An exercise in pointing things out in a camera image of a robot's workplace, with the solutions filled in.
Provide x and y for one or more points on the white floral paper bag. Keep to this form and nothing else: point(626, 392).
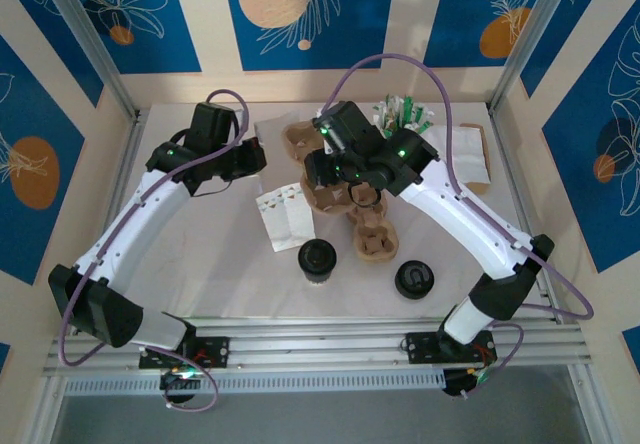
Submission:
point(287, 224)

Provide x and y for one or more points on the black lidded coffee cup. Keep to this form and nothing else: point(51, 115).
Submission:
point(413, 279)
point(316, 259)

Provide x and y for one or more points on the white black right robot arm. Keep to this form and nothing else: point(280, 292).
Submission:
point(475, 214)

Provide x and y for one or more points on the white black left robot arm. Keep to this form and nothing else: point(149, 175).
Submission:
point(125, 224)

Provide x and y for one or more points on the green white sachet bundle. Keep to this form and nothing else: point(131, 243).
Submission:
point(402, 111)

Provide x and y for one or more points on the white napkin stack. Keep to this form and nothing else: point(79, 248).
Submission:
point(460, 154)

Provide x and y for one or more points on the brown cardboard tray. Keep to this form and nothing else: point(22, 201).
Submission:
point(484, 131)

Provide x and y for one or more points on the black left base electronics box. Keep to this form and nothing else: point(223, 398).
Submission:
point(181, 383)

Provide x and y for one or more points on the black base electronics box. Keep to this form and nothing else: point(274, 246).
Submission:
point(455, 385)
point(181, 383)

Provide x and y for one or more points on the black right base electronics box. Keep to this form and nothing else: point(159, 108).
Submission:
point(455, 385)

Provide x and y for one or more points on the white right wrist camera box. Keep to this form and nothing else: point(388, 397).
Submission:
point(328, 148)

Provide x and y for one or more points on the aluminium side rail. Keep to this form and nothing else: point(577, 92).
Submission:
point(131, 139)
point(511, 164)

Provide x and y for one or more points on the aluminium frame post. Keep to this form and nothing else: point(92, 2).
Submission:
point(85, 29)
point(535, 29)

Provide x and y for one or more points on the wide aluminium base rail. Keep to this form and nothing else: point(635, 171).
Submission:
point(325, 349)

